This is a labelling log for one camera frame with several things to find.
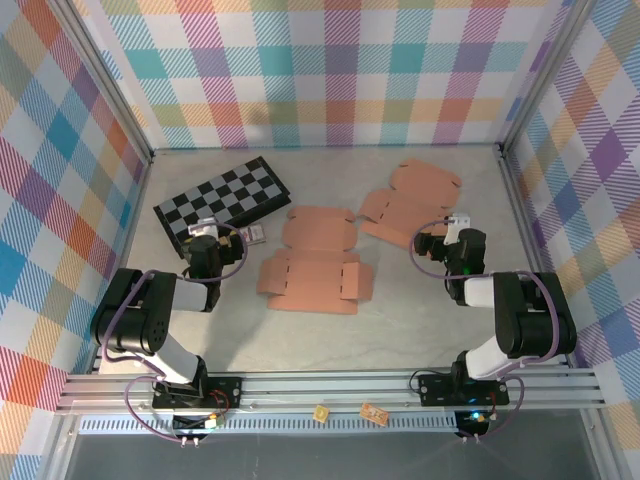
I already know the pink paper box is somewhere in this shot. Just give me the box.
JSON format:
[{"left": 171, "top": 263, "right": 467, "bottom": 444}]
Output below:
[{"left": 355, "top": 158, "right": 464, "bottom": 251}]

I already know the aluminium side rail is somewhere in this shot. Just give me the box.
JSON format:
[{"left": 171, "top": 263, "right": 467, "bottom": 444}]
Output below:
[
  {"left": 497, "top": 144, "right": 574, "bottom": 371},
  {"left": 87, "top": 152, "right": 156, "bottom": 375}
]

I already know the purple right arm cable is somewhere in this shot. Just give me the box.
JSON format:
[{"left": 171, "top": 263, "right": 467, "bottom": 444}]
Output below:
[{"left": 410, "top": 218, "right": 560, "bottom": 444}]

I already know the brown cardboard box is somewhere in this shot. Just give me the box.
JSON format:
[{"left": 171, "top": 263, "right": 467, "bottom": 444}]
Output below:
[{"left": 255, "top": 204, "right": 375, "bottom": 316}]

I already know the black grey folding chessboard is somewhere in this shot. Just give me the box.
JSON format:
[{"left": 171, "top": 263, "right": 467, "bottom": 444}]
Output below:
[{"left": 152, "top": 156, "right": 293, "bottom": 260}]

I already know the long aluminium mounting rail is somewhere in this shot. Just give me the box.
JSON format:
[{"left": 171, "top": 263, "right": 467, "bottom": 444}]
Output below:
[{"left": 54, "top": 367, "right": 609, "bottom": 416}]

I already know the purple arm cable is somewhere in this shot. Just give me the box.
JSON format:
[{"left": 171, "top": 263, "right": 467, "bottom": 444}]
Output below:
[
  {"left": 410, "top": 218, "right": 560, "bottom": 444},
  {"left": 101, "top": 221, "right": 251, "bottom": 444}
]

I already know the slotted grey cable duct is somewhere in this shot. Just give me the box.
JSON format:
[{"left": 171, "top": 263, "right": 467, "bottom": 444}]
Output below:
[{"left": 79, "top": 413, "right": 494, "bottom": 435}]

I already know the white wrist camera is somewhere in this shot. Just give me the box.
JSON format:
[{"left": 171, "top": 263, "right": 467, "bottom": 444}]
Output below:
[
  {"left": 443, "top": 212, "right": 473, "bottom": 246},
  {"left": 188, "top": 218, "right": 221, "bottom": 240}
]

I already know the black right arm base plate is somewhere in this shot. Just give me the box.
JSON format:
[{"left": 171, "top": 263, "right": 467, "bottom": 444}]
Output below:
[{"left": 417, "top": 372, "right": 511, "bottom": 407}]

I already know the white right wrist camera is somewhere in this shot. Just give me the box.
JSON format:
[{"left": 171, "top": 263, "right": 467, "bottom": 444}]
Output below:
[{"left": 443, "top": 212, "right": 473, "bottom": 246}]

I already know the black controller board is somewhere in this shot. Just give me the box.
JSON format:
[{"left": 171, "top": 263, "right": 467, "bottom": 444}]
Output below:
[
  {"left": 455, "top": 409, "right": 491, "bottom": 436},
  {"left": 172, "top": 413, "right": 225, "bottom": 435}
]

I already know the small orange tag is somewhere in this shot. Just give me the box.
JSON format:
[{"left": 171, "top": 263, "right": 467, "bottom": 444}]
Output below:
[{"left": 359, "top": 402, "right": 389, "bottom": 427}]

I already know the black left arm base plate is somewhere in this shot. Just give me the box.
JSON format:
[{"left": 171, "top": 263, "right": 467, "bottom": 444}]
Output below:
[{"left": 151, "top": 375, "right": 244, "bottom": 412}]

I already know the small printed card pack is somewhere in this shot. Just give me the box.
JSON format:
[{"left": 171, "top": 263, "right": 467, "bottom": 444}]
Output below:
[{"left": 238, "top": 224, "right": 267, "bottom": 247}]

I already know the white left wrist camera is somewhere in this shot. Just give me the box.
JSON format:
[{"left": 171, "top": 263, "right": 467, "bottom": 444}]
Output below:
[{"left": 188, "top": 218, "right": 221, "bottom": 240}]

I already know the aluminium frame post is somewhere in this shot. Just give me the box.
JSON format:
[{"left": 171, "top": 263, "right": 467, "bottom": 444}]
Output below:
[
  {"left": 49, "top": 0, "right": 156, "bottom": 164},
  {"left": 494, "top": 0, "right": 599, "bottom": 156}
]

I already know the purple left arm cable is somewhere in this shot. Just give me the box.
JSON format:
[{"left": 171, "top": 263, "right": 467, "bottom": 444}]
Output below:
[{"left": 101, "top": 221, "right": 251, "bottom": 444}]

